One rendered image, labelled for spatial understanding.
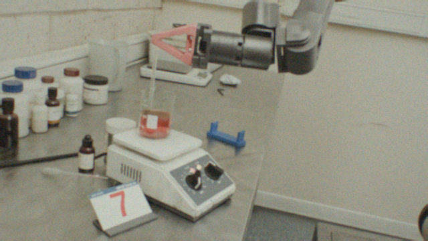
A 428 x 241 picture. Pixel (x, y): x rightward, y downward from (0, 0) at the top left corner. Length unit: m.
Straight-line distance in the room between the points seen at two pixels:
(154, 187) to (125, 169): 0.07
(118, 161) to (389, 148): 1.73
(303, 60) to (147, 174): 0.32
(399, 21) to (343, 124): 0.55
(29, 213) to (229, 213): 0.31
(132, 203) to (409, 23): 1.69
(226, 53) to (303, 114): 1.52
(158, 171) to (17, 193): 0.23
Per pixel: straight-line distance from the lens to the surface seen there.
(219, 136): 1.04
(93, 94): 1.21
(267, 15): 0.76
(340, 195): 2.35
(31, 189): 0.76
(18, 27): 1.21
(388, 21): 2.11
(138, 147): 0.71
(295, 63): 0.71
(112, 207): 0.66
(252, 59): 0.71
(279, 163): 2.28
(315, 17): 0.74
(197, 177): 0.68
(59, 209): 0.70
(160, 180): 0.69
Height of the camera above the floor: 1.11
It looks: 17 degrees down
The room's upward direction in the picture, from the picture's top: 8 degrees clockwise
